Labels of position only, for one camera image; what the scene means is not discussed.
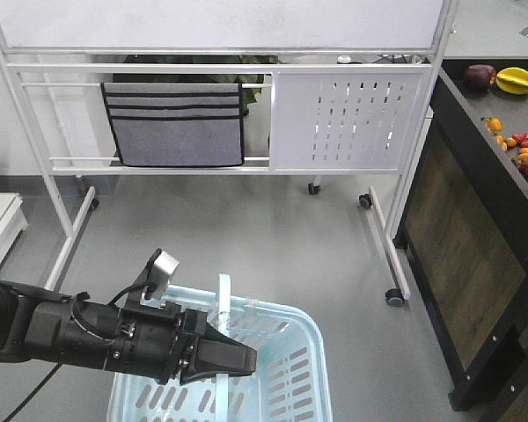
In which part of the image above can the grey fabric pocket organizer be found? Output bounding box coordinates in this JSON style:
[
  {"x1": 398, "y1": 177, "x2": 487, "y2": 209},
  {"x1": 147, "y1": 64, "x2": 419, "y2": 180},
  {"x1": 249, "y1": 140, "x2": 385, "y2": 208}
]
[{"x1": 100, "y1": 83, "x2": 245, "y2": 168}]

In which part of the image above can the white rolling whiteboard stand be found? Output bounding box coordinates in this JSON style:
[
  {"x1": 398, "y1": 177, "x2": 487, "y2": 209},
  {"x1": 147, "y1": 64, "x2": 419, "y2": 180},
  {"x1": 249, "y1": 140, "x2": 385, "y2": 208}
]
[{"x1": 0, "y1": 1, "x2": 458, "y2": 305}]

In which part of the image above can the dark wooden counter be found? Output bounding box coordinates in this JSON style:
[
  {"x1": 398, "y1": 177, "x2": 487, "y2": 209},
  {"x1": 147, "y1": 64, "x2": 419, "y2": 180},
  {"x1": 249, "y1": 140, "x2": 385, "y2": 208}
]
[{"x1": 394, "y1": 59, "x2": 528, "y2": 421}]

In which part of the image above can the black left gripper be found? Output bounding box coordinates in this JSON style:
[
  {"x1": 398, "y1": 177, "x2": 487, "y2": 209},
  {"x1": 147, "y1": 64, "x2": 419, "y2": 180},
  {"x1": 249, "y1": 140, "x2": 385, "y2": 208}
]
[{"x1": 104, "y1": 302, "x2": 257, "y2": 385}]

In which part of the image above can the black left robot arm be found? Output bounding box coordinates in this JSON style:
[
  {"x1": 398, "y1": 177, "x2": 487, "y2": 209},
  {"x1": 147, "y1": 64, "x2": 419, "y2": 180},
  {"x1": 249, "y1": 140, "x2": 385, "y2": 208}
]
[{"x1": 0, "y1": 281, "x2": 257, "y2": 385}]

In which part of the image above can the dark purple fruit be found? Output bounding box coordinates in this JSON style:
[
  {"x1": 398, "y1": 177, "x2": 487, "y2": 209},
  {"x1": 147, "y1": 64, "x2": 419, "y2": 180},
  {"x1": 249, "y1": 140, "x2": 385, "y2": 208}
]
[{"x1": 463, "y1": 64, "x2": 496, "y2": 91}]

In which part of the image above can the yellow star fruit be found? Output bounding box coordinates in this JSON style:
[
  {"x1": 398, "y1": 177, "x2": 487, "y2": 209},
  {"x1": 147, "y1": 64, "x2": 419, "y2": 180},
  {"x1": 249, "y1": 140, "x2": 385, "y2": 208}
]
[{"x1": 495, "y1": 67, "x2": 528, "y2": 95}]

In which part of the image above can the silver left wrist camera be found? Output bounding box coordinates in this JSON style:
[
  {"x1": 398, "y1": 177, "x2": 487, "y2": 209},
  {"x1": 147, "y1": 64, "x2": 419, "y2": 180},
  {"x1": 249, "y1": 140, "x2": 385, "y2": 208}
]
[{"x1": 143, "y1": 248, "x2": 180, "y2": 300}]

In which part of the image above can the light blue plastic basket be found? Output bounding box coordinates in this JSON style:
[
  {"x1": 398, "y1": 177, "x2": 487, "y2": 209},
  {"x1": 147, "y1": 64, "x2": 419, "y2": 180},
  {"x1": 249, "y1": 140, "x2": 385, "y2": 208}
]
[{"x1": 106, "y1": 273, "x2": 334, "y2": 422}]

